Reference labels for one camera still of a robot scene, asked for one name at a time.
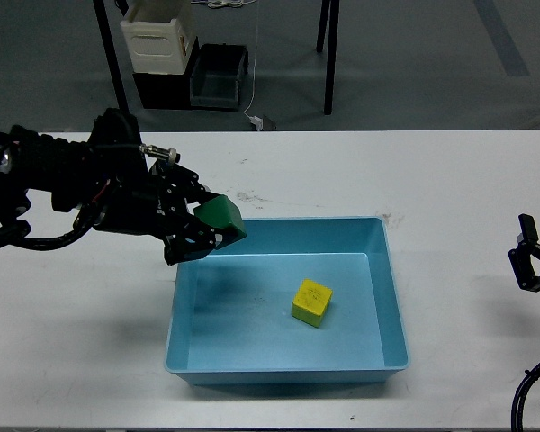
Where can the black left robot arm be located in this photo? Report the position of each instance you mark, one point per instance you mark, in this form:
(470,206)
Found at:
(116,182)

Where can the cream plastic crate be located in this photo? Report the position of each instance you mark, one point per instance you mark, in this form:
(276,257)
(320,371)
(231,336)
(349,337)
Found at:
(160,36)

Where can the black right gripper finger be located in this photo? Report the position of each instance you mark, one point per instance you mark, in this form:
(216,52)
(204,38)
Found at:
(520,257)

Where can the light blue plastic tray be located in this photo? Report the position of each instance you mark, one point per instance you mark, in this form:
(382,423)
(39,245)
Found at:
(231,319)

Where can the white power adapter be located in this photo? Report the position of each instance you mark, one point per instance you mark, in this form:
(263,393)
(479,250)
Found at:
(257,123)

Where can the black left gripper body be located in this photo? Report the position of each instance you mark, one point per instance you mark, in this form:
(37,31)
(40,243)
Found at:
(152,206)

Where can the dark grey storage bin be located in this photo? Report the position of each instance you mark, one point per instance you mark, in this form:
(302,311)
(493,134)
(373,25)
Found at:
(217,77)

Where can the yellow wooden block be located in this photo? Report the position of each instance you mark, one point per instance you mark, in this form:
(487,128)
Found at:
(311,302)

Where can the black box under crate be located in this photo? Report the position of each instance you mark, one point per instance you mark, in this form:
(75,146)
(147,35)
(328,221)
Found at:
(167,92)

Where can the black table leg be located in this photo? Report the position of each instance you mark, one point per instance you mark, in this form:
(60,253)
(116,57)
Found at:
(327,37)
(111,58)

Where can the black table leg right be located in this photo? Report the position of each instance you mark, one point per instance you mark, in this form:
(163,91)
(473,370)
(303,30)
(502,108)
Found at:
(327,37)

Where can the black table leg left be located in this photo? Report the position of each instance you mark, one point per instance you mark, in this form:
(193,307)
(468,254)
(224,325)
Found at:
(111,58)

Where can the green wooden block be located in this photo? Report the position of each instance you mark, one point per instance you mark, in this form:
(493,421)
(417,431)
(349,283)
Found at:
(224,217)

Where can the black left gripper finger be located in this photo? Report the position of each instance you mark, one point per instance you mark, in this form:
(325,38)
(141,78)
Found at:
(187,239)
(178,187)

